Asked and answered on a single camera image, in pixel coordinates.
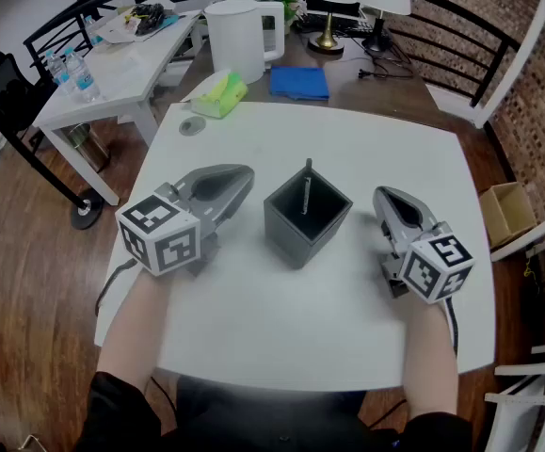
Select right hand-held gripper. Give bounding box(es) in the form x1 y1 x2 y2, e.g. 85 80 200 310
372 186 476 306

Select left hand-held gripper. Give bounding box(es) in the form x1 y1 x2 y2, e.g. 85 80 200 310
115 163 256 278

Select black square pen holder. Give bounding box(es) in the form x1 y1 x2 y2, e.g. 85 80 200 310
263 166 354 270

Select grey pen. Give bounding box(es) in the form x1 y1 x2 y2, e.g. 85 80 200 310
301 157 314 217

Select person's right forearm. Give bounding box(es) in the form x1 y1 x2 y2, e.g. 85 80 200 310
401 294 459 418

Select person's left forearm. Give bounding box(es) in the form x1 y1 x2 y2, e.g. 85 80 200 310
95 268 179 395

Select black round-base stand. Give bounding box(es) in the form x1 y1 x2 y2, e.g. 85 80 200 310
0 75 105 231

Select cardboard box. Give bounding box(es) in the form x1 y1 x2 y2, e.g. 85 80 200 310
477 181 538 250

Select white shelf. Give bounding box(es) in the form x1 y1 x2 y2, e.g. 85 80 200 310
488 199 545 264

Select metal trash can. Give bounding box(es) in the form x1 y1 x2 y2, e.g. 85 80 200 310
66 122 113 174

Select green tissue pack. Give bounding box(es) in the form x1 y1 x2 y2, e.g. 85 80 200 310
190 69 248 120

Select white side table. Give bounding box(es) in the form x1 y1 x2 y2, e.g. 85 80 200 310
31 9 205 206

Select white chair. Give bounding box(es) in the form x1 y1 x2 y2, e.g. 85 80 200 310
483 341 545 452

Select clear water bottle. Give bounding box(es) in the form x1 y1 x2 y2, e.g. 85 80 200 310
85 15 104 48
64 47 102 105
44 49 73 96

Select brown wooden table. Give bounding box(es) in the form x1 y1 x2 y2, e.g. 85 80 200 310
177 21 438 112

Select blue folded cloth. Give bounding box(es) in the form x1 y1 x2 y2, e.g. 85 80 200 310
269 66 330 102

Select white electric kettle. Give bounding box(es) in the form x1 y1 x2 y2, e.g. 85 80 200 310
203 0 286 86

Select pile of papers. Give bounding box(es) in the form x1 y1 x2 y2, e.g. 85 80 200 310
93 0 202 46

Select person's black clothing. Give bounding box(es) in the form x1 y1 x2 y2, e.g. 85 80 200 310
72 369 475 452

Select black office chair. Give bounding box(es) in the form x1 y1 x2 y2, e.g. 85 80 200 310
0 51 59 136

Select black bag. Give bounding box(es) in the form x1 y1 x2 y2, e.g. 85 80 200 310
132 2 166 36

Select black metal railing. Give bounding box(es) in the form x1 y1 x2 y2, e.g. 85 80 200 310
22 0 522 107

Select black keyboard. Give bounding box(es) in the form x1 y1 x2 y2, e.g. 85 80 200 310
297 12 377 38

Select right hand-held gripper cable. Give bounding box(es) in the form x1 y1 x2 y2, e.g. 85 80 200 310
442 296 459 358

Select hand-held gripper cable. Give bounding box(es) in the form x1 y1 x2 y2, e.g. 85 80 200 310
94 258 137 318
442 296 459 358

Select left hand-held gripper cable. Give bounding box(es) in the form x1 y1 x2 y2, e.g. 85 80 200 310
94 258 137 318

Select grey round cable grommet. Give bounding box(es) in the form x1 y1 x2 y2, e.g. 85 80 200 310
179 116 206 137

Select black power cable with plug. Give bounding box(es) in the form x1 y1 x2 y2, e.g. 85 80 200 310
357 42 415 82

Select white curved post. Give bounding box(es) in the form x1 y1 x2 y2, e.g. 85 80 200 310
472 0 545 129

